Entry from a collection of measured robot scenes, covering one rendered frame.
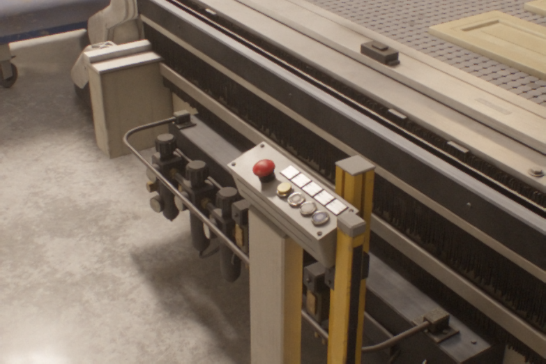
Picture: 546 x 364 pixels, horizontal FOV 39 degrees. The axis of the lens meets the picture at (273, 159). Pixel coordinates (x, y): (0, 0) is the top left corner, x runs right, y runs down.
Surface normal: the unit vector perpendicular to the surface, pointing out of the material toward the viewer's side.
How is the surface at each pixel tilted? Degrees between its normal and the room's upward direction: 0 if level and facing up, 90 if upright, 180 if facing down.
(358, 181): 90
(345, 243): 90
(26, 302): 0
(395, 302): 0
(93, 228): 0
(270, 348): 90
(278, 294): 90
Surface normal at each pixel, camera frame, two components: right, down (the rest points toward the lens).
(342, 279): -0.84, 0.26
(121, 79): 0.55, 0.40
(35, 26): 0.00, -0.88
